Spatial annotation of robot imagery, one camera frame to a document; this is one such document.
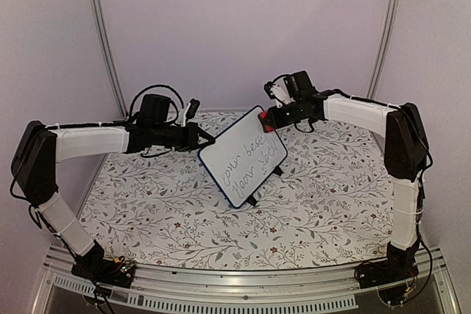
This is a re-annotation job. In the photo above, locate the blue-framed whiteboard with writing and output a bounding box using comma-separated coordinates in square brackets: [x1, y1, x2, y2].
[198, 105, 288, 208]

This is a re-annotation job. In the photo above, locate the left aluminium frame post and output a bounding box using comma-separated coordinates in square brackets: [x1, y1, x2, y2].
[90, 0, 128, 117]

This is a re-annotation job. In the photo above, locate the floral patterned table mat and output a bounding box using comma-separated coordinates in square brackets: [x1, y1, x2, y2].
[79, 121, 415, 270]

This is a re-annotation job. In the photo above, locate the black whiteboard stand foot left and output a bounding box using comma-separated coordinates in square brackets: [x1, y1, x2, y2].
[247, 196, 257, 207]

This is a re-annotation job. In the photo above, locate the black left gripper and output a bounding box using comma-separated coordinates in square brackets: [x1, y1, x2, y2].
[152, 122, 216, 153]

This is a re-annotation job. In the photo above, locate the aluminium front rail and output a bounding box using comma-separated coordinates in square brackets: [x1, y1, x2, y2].
[33, 246, 461, 313]

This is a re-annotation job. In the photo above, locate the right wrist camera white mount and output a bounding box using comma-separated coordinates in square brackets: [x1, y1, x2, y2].
[263, 74, 291, 108]

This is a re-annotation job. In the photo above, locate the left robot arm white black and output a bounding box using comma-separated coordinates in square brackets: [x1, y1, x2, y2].
[10, 93, 215, 280]

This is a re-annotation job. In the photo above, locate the black whiteboard stand foot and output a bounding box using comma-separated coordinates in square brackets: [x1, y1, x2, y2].
[273, 166, 283, 176]
[247, 196, 257, 207]

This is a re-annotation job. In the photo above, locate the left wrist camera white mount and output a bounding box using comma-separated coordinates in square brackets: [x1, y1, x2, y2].
[176, 99, 200, 127]

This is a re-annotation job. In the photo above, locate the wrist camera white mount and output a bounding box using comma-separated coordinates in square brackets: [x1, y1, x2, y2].
[176, 99, 200, 127]
[263, 74, 291, 108]

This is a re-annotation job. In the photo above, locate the black whiteboard stand foot right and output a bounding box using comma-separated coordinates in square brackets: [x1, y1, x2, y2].
[273, 166, 283, 176]

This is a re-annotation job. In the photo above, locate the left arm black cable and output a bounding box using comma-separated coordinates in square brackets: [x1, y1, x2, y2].
[127, 84, 185, 127]

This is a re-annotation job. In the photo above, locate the aluminium frame post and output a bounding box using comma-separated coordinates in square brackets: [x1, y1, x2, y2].
[90, 0, 128, 117]
[366, 0, 400, 99]

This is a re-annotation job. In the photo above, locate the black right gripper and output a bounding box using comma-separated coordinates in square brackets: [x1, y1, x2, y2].
[263, 100, 304, 130]

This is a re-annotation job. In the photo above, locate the right aluminium frame post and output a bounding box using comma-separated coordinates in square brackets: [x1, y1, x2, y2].
[366, 0, 400, 99]

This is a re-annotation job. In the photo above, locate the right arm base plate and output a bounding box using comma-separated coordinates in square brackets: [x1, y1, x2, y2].
[354, 255, 419, 288]

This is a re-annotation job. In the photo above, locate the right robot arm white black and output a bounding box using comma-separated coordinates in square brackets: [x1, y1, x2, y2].
[259, 71, 433, 282]

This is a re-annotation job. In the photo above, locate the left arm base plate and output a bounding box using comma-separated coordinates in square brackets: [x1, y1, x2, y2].
[71, 255, 136, 288]

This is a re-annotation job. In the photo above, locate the red whiteboard eraser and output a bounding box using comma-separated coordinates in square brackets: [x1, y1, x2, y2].
[258, 111, 275, 133]

